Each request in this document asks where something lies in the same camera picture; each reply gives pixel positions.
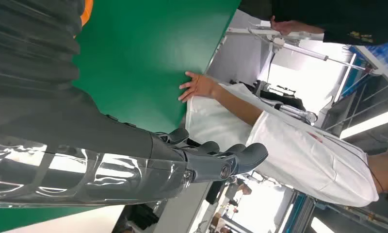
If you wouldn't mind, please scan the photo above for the white metal frame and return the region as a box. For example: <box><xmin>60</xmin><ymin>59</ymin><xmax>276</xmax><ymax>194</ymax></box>
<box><xmin>225</xmin><ymin>25</ymin><xmax>374</xmax><ymax>72</ymax></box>

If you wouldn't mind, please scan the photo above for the silver metal cylinder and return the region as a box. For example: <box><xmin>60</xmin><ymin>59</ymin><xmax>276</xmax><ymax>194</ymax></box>
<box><xmin>274</xmin><ymin>102</ymin><xmax>319</xmax><ymax>125</ymax></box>

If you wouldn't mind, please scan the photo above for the person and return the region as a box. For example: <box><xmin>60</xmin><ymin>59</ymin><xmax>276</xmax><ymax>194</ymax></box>
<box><xmin>237</xmin><ymin>0</ymin><xmax>388</xmax><ymax>46</ymax></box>
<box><xmin>178</xmin><ymin>71</ymin><xmax>388</xmax><ymax>208</ymax></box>

